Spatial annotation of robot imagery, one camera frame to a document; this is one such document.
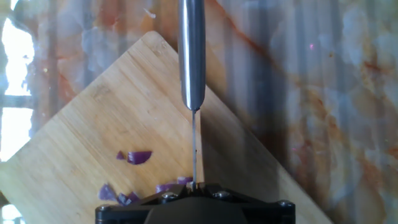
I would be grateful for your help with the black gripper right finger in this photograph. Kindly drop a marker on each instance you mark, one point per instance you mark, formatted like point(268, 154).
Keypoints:
point(267, 214)

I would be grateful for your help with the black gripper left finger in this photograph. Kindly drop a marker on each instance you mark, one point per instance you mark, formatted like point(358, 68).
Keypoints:
point(124, 214)

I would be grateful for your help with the steel kitchen knife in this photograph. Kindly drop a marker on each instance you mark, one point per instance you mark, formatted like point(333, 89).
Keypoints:
point(191, 56)

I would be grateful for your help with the medium red onion piece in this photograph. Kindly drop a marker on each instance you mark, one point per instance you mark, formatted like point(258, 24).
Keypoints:
point(127, 198)

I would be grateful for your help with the tiny red onion piece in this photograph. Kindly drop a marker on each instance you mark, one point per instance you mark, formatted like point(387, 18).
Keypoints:
point(107, 193)

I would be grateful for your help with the large red onion chunk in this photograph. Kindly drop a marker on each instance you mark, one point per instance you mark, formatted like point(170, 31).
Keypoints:
point(164, 187)

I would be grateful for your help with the small red onion piece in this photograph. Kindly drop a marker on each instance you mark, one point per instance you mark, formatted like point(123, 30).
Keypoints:
point(139, 157)

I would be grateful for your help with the red onion crumb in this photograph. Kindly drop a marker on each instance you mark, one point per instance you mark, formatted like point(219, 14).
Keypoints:
point(120, 155)

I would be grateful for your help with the cut red onion slice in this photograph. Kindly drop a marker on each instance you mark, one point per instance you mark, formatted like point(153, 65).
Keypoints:
point(185, 180)

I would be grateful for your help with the bamboo cutting board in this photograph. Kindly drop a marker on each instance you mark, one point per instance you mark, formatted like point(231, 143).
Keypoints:
point(109, 118)

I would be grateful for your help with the marble pattern table mat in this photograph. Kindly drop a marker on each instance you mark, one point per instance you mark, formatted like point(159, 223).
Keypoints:
point(326, 77)

